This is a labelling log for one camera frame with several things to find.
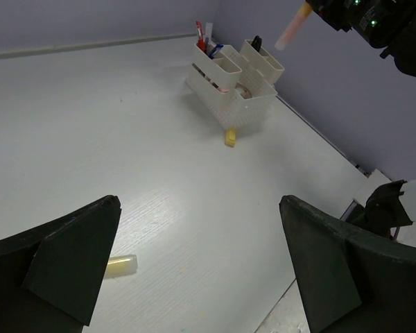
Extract pink mini stapler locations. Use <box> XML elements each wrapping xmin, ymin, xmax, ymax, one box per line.
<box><xmin>211</xmin><ymin>82</ymin><xmax>229</xmax><ymax>94</ymax></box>

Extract red gel pen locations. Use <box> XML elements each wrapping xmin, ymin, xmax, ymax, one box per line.
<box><xmin>196</xmin><ymin>21</ymin><xmax>209</xmax><ymax>53</ymax></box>

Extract pink highlighter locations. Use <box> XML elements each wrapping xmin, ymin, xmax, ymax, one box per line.
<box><xmin>275</xmin><ymin>2</ymin><xmax>313</xmax><ymax>51</ymax></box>

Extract yellow highlighter cap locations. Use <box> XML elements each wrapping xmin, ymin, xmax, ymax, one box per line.
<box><xmin>224</xmin><ymin>128</ymin><xmax>236</xmax><ymax>148</ymax></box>

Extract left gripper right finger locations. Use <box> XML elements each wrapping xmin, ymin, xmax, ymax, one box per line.
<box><xmin>279</xmin><ymin>195</ymin><xmax>416</xmax><ymax>332</ymax></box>

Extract red pen cap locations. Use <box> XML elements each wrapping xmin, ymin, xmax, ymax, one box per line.
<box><xmin>205</xmin><ymin>22</ymin><xmax>213</xmax><ymax>51</ymax></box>

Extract clear tape roll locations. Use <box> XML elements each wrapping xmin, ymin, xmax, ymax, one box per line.
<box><xmin>235</xmin><ymin>83</ymin><xmax>252</xmax><ymax>99</ymax></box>

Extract blue gel pen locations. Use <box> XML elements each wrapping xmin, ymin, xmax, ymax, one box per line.
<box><xmin>207</xmin><ymin>44</ymin><xmax>224</xmax><ymax>59</ymax></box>

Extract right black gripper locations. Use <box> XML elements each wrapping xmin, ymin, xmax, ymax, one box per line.
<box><xmin>308</xmin><ymin>0</ymin><xmax>416</xmax><ymax>49</ymax></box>

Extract black handled scissors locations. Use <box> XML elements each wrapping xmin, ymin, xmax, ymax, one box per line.
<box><xmin>251</xmin><ymin>35</ymin><xmax>262</xmax><ymax>53</ymax></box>

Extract yellow highlighter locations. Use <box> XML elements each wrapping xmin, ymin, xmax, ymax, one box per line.
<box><xmin>104</xmin><ymin>255</ymin><xmax>138</xmax><ymax>279</ymax></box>

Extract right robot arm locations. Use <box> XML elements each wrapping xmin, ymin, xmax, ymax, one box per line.
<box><xmin>308</xmin><ymin>0</ymin><xmax>416</xmax><ymax>77</ymax></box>

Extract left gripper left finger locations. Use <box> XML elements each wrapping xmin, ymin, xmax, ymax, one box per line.
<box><xmin>0</xmin><ymin>195</ymin><xmax>121</xmax><ymax>332</ymax></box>

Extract white perforated organizer basket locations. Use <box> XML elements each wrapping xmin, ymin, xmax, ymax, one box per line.
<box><xmin>186</xmin><ymin>40</ymin><xmax>284</xmax><ymax>130</ymax></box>

